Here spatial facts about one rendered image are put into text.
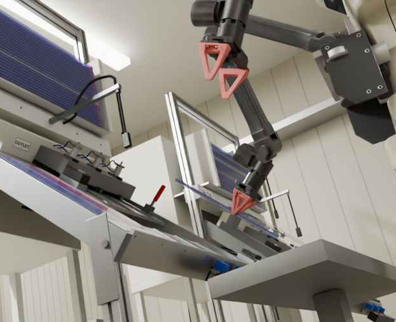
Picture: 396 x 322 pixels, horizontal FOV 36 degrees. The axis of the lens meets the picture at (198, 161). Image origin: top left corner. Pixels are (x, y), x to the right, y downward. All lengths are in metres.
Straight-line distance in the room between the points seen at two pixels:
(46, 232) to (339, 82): 1.14
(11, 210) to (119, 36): 2.64
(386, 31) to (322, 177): 3.37
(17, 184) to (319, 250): 0.71
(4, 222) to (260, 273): 1.03
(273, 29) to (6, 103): 0.82
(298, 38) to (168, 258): 0.78
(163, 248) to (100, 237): 0.19
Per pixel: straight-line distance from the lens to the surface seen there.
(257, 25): 1.86
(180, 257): 1.40
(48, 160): 1.85
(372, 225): 4.54
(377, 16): 1.45
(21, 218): 2.01
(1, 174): 1.49
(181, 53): 4.75
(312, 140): 4.85
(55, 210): 1.34
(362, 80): 1.33
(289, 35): 1.81
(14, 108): 1.92
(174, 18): 4.38
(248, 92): 1.91
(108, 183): 1.95
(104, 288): 1.17
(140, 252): 1.27
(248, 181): 1.94
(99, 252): 1.19
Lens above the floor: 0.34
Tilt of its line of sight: 24 degrees up
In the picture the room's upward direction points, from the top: 13 degrees counter-clockwise
